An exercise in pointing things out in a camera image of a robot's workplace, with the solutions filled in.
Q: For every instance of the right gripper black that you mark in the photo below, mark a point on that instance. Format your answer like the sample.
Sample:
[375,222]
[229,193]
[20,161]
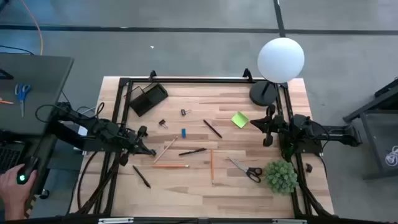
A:
[275,124]

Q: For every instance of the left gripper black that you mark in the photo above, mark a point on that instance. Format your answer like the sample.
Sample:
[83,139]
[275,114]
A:
[135,143]

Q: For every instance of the pale wooden pencil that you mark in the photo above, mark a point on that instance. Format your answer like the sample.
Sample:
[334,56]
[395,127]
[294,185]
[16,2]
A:
[165,149]

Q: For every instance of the green sticky note pad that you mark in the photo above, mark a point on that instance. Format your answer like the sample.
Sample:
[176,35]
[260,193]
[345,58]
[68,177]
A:
[239,120]

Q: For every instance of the orange pencil with red eraser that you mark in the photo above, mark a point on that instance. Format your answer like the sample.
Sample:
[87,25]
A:
[171,166]
[212,166]

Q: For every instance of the black binder clip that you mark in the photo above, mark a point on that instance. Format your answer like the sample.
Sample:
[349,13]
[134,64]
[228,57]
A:
[162,122]
[183,112]

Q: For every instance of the blue eraser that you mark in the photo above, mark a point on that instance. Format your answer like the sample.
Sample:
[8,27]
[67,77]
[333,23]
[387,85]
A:
[183,133]

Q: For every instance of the black pen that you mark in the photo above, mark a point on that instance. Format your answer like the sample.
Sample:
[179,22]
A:
[192,152]
[141,176]
[212,128]

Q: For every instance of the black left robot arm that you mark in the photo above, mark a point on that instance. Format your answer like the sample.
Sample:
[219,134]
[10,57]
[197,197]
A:
[102,129]

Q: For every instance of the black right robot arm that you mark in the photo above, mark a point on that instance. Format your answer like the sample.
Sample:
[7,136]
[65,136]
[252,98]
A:
[335,133]

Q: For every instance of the black mesh desk organizer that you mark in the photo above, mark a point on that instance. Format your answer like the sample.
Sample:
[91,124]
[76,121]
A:
[149,98]

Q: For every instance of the green artificial plant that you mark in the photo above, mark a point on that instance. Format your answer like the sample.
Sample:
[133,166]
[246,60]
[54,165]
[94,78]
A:
[281,177]

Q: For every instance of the white globe lamp black base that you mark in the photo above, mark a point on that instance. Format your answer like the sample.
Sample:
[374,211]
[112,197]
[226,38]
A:
[280,60]

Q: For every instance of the black metal cart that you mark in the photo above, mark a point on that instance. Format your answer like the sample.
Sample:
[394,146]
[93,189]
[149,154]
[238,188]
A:
[379,137]

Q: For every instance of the black computer mouse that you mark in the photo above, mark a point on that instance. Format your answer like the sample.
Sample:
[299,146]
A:
[28,166]

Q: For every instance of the grey side desk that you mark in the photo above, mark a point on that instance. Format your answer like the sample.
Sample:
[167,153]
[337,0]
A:
[43,84]

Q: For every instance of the black keyboard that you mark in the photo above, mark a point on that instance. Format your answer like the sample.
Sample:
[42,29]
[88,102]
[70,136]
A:
[9,158]

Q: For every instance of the person's hand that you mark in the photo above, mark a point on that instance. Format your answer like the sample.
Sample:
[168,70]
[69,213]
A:
[14,189]

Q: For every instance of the orange marker pen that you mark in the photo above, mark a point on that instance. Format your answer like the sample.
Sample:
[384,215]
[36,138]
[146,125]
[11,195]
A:
[7,101]

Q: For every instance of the black aluminium table frame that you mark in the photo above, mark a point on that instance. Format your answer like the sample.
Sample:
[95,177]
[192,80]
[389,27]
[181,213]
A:
[186,80]

